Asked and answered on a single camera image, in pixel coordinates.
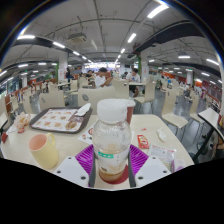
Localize clear bottle with white cap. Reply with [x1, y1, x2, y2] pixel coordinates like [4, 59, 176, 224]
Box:
[92, 98, 132, 184]

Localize printed colourful paper sheet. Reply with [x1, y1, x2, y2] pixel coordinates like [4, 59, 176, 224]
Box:
[77, 124, 95, 145]

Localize dark food tray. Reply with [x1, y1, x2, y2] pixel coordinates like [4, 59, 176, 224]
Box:
[29, 107, 94, 134]

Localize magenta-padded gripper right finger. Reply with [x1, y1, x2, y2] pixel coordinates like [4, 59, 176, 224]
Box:
[128, 144, 172, 188]

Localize red paper cup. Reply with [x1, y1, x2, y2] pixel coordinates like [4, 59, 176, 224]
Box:
[125, 99, 137, 125]

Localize pale yellow mug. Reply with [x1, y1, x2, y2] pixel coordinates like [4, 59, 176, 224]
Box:
[28, 132, 60, 170]

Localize white side table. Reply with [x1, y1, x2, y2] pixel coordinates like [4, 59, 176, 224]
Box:
[193, 107, 224, 163]

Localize white napkin on tray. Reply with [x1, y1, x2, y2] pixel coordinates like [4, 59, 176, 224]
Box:
[74, 102, 92, 118]

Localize small red sauce packet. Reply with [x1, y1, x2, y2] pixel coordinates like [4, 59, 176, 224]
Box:
[136, 134, 150, 150]

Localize ceiling air conditioner unit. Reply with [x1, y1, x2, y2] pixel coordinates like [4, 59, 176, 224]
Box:
[67, 32, 88, 44]

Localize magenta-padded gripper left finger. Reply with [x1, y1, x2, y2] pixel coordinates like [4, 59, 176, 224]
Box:
[54, 144, 98, 188]

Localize clear plastic wrapper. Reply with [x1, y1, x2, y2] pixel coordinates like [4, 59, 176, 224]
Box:
[147, 143, 177, 173]

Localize crumpled white napkin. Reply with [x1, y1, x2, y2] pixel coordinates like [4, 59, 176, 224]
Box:
[156, 128, 168, 143]

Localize ceiling lights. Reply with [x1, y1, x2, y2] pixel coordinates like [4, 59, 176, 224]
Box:
[0, 3, 224, 84]

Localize crumpled orange food wrapper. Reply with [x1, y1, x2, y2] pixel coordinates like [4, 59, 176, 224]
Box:
[11, 111, 32, 134]

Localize beige chairs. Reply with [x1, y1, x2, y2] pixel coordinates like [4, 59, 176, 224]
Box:
[0, 78, 204, 134]

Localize person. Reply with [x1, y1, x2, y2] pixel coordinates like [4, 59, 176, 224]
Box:
[125, 67, 142, 84]
[209, 133, 224, 161]
[94, 67, 113, 89]

